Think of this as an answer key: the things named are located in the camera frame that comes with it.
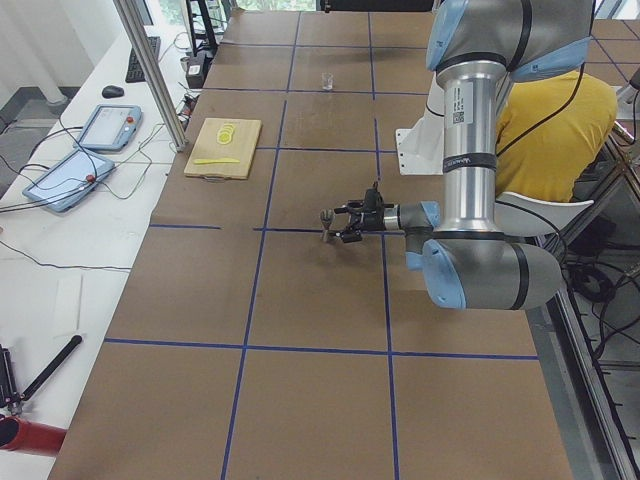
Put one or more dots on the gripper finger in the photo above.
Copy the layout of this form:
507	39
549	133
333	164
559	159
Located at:
347	235
350	207

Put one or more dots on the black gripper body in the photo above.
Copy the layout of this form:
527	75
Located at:
373	221

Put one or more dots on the steel measuring jigger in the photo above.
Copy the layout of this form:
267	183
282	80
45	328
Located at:
326	217

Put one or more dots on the clear glass shaker cup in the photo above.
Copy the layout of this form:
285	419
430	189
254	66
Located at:
327	79

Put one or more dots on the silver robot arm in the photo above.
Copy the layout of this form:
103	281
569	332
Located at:
467	261

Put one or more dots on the wooden cutting board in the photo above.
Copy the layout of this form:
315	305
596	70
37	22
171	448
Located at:
245	138

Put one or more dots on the yellow plastic knife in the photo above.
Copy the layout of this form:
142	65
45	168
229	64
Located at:
221	160

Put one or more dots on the white chair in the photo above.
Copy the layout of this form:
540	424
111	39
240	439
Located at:
519	215

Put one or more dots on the person in yellow shirt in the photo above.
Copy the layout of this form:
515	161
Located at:
549	132

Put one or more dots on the upper blue teach pendant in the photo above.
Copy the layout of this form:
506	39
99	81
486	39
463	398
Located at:
110	127

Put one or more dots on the blue teach pendant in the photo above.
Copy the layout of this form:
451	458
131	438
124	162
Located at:
69	181
110	127

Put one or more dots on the black computer mouse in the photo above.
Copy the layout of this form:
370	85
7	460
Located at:
112	91

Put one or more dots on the lower blue teach pendant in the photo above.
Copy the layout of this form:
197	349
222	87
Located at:
69	181

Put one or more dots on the red cylinder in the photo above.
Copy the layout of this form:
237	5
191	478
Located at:
20	435

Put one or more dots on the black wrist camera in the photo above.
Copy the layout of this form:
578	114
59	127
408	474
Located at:
373	200

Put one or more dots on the aluminium frame post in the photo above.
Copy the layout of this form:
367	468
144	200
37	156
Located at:
132	23

